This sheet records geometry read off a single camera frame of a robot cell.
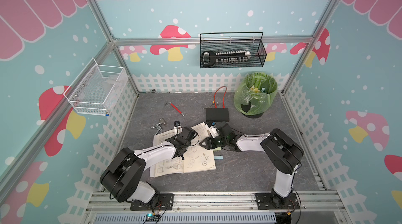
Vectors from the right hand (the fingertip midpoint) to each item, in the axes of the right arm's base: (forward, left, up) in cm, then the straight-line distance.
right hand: (202, 143), depth 91 cm
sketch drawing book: (-9, +3, 0) cm, 9 cm away
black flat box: (+22, -10, -2) cm, 24 cm away
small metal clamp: (+17, +28, -1) cm, 32 cm away
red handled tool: (+33, +25, -1) cm, 41 cm away
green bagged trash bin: (+20, -30, +20) cm, 41 cm away
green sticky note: (-5, -9, +4) cm, 11 cm away
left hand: (+2, +12, +1) cm, 12 cm away
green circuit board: (-35, +24, -5) cm, 42 cm away
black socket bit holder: (+38, -5, +32) cm, 50 cm away
